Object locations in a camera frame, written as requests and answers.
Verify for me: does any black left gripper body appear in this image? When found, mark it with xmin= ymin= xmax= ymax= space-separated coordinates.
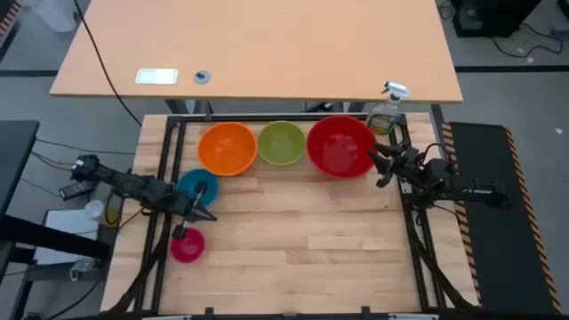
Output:
xmin=148 ymin=177 xmax=218 ymax=223

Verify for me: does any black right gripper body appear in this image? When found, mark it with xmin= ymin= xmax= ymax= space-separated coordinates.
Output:
xmin=390 ymin=145 xmax=430 ymax=183

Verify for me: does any blue plastic bowl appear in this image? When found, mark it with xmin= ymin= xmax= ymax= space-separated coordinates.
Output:
xmin=175 ymin=168 xmax=220 ymax=209

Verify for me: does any small red plastic bowl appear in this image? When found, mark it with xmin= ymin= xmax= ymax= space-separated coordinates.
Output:
xmin=169 ymin=227 xmax=206 ymax=264

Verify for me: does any orange plastic bowl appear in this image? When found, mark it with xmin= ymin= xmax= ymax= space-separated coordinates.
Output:
xmin=196 ymin=122 xmax=259 ymax=178

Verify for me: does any green plastic bowl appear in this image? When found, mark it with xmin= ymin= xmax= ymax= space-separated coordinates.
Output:
xmin=257 ymin=120 xmax=307 ymax=167

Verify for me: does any clear spray bottle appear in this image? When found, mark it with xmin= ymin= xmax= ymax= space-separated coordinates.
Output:
xmin=365 ymin=80 xmax=411 ymax=136

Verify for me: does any large red plastic bowl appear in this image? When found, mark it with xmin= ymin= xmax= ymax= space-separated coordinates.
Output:
xmin=306 ymin=115 xmax=378 ymax=180

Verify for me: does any clear plastic cup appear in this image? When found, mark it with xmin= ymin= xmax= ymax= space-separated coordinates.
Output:
xmin=84 ymin=199 xmax=106 ymax=221

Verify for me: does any black power adapter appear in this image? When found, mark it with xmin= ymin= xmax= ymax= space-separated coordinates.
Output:
xmin=59 ymin=180 xmax=95 ymax=201

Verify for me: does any white flat box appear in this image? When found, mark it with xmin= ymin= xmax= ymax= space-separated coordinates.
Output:
xmin=34 ymin=208 xmax=101 ymax=266

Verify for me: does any white flat device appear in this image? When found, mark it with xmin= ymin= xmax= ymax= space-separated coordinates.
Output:
xmin=134 ymin=68 xmax=180 ymax=86

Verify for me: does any black mat with hazard stripes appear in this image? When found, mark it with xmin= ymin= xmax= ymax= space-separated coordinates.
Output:
xmin=441 ymin=121 xmax=564 ymax=316

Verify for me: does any light wooden desk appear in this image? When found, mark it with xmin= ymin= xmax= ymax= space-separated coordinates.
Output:
xmin=49 ymin=0 xmax=463 ymax=104

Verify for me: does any black equipment case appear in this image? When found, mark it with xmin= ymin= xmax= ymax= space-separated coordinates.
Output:
xmin=451 ymin=0 xmax=541 ymax=39

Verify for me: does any black metal table frame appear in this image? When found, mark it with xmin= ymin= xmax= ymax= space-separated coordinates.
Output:
xmin=132 ymin=113 xmax=481 ymax=320

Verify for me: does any long black cable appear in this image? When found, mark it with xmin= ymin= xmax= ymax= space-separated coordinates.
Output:
xmin=73 ymin=0 xmax=143 ymax=128

